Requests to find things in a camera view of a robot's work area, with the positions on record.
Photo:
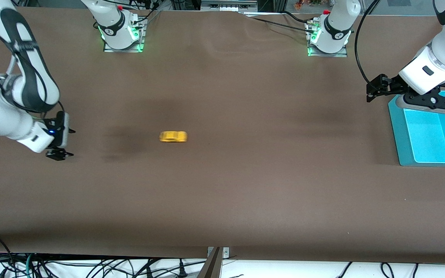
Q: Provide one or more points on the yellow beetle toy car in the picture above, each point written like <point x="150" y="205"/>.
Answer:
<point x="173" y="136"/>

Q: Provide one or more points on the teal plastic tray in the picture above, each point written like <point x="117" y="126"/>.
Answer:
<point x="427" y="143"/>

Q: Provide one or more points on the grey background equipment box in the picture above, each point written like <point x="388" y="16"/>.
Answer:
<point x="228" y="5"/>

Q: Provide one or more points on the dark table leg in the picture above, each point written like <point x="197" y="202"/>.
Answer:
<point x="211" y="268"/>

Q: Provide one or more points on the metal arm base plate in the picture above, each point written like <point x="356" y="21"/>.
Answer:
<point x="141" y="35"/>
<point x="338" y="55"/>

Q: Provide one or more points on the silver table bracket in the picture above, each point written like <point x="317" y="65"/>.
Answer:
<point x="225" y="253"/>

